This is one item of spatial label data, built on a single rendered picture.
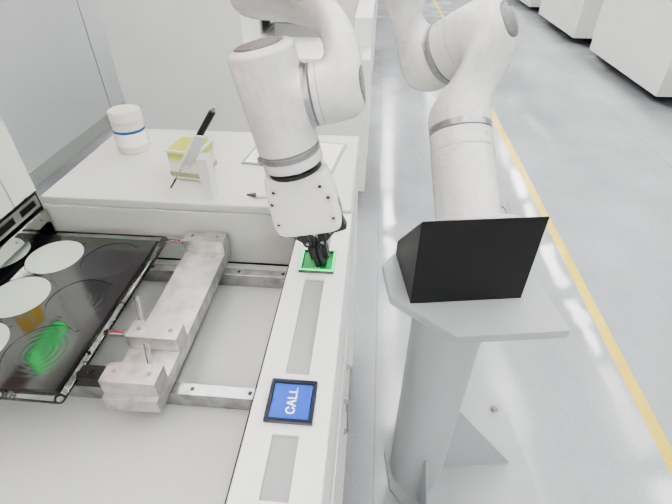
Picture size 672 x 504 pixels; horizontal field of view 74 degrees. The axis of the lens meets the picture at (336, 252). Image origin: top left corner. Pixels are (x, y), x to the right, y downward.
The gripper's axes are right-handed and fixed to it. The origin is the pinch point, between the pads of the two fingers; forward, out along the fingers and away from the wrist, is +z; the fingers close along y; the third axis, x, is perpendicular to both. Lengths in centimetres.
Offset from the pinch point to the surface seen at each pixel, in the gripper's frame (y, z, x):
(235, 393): -13.3, 10.7, -18.2
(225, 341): -19.2, 12.5, -6.1
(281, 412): -1.6, 1.5, -27.6
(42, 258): -53, -3, 4
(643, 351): 98, 121, 71
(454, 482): 18, 103, 11
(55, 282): -47.2, -1.6, -2.2
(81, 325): -37.4, 0.5, -11.5
